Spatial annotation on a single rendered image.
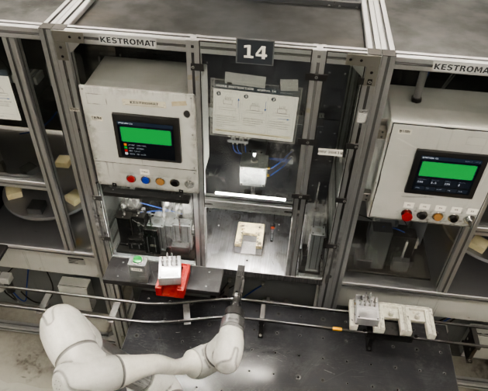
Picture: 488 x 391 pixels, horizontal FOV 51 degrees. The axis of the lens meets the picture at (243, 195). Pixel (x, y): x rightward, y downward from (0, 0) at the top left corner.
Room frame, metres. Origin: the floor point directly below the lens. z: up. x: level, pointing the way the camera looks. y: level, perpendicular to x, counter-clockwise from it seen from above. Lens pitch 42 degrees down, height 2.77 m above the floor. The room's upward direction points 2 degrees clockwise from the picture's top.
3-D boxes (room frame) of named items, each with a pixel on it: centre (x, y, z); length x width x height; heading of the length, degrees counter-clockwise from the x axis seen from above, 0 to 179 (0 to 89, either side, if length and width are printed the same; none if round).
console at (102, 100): (1.72, 0.38, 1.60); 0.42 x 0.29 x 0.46; 84
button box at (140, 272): (1.52, 0.46, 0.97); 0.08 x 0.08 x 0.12; 84
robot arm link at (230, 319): (1.13, 0.02, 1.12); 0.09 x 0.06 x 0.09; 84
